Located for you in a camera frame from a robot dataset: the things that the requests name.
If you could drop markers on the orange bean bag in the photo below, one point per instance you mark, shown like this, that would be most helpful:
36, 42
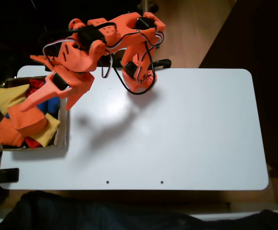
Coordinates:
28, 119
8, 136

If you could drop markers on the blue bean bag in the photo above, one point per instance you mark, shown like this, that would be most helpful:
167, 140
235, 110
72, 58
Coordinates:
51, 105

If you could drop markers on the red bean bag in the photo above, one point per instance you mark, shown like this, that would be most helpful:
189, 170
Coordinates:
36, 85
32, 142

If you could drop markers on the cardboard box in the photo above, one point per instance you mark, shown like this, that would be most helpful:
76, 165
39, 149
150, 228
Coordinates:
63, 124

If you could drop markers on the yellow bean bag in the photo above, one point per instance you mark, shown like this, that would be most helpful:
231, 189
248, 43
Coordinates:
48, 131
8, 98

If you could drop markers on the black table clamp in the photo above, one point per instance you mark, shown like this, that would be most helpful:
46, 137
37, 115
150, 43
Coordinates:
7, 175
165, 62

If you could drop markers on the office chair base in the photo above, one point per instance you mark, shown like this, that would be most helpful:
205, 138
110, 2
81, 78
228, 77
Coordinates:
153, 6

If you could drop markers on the person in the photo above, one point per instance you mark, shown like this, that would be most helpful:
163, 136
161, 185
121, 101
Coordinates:
81, 215

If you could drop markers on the orange camera mount with camera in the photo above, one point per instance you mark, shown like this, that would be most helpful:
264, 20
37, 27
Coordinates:
43, 58

